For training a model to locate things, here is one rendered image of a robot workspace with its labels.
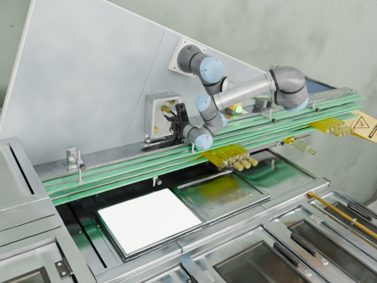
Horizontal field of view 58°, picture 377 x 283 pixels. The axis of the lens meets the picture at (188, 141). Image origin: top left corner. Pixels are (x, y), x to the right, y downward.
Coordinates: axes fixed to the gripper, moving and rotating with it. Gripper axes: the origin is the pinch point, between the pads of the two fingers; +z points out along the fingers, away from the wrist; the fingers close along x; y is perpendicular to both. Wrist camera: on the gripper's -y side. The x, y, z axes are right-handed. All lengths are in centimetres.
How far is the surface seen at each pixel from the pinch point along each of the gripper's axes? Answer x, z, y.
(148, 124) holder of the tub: -8.4, 4.6, 8.2
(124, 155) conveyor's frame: -25.3, -1.5, 20.3
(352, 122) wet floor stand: 344, 60, 101
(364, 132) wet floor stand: 346, 42, 107
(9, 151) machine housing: -78, -1, 4
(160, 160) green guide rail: -9.1, -10.9, 22.2
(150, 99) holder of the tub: -8.2, 3.8, -6.4
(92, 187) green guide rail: -46, -8, 30
